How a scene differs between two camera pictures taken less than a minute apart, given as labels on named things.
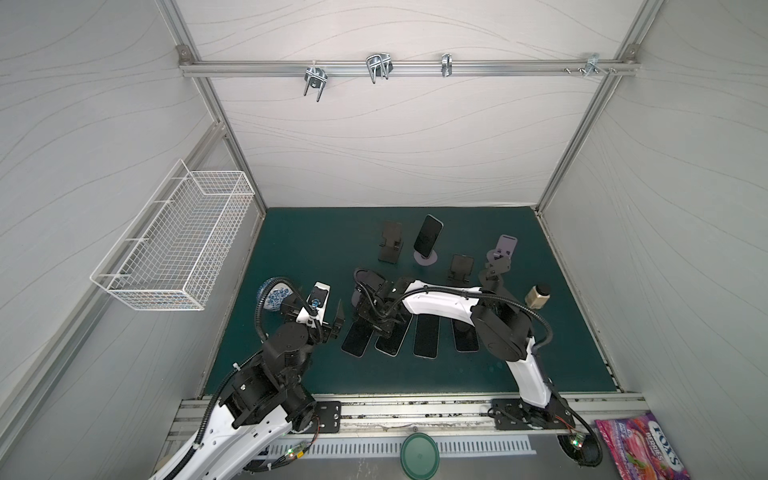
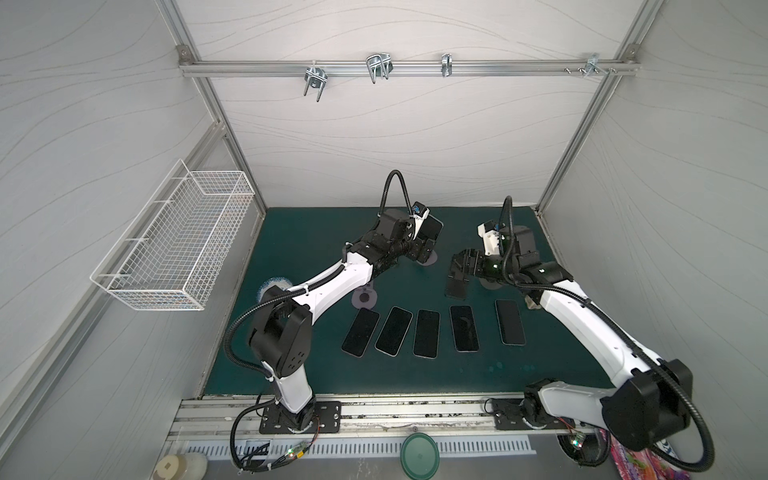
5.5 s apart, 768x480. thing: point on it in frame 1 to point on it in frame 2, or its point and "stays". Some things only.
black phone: x=428 y=235 stays
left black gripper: x=327 y=330 to x=413 y=253
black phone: x=390 y=346 stays
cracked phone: x=465 y=337 stays
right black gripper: x=377 y=315 to x=471 y=261
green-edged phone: x=427 y=335 stays
